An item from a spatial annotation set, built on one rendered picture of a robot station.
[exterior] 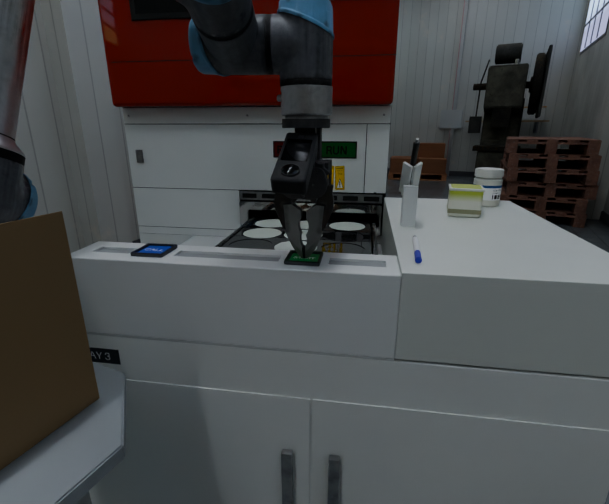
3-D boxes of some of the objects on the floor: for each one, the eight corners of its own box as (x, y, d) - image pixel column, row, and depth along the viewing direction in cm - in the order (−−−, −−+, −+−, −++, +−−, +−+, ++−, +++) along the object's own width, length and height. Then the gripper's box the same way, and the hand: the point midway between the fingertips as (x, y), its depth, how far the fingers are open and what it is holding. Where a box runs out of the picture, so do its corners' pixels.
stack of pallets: (589, 228, 457) (611, 140, 425) (495, 220, 497) (508, 139, 465) (567, 207, 581) (583, 137, 549) (493, 201, 621) (503, 136, 589)
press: (535, 198, 646) (567, 28, 567) (460, 194, 686) (480, 35, 607) (523, 187, 764) (548, 45, 685) (459, 184, 804) (476, 49, 725)
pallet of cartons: (449, 176, 928) (453, 143, 904) (445, 182, 836) (449, 144, 811) (391, 173, 984) (393, 142, 959) (381, 178, 891) (383, 143, 866)
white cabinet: (212, 433, 153) (193, 236, 127) (464, 464, 139) (501, 250, 113) (111, 632, 93) (38, 335, 67) (539, 723, 79) (652, 391, 53)
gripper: (339, 119, 61) (335, 247, 67) (283, 119, 62) (285, 245, 68) (334, 118, 52) (331, 264, 59) (270, 118, 54) (274, 261, 60)
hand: (304, 252), depth 61 cm, fingers closed
